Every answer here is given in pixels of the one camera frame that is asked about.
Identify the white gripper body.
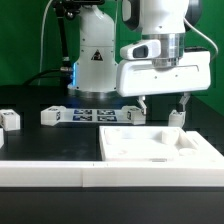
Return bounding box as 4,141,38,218
116,51,211,97

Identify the white fence front wall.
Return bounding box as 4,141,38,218
0,161,224,187

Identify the black cable bundle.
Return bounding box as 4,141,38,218
22,66,74,86

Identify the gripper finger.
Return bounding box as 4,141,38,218
178,92,191,112
138,96,147,115

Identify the marker sheet on table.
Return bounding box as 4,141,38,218
62,108,126,123

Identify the white part at left edge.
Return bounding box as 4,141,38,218
0,128,4,149

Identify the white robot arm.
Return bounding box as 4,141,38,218
69,0,211,104

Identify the white cable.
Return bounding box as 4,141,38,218
37,0,54,87

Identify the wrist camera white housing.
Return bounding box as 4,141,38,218
120,39,161,60

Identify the white square tabletop part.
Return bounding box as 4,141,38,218
99,126,199,162

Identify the white fence wall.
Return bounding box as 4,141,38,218
183,131,224,162
0,161,224,187

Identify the white fence right wall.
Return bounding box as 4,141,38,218
183,131,224,162

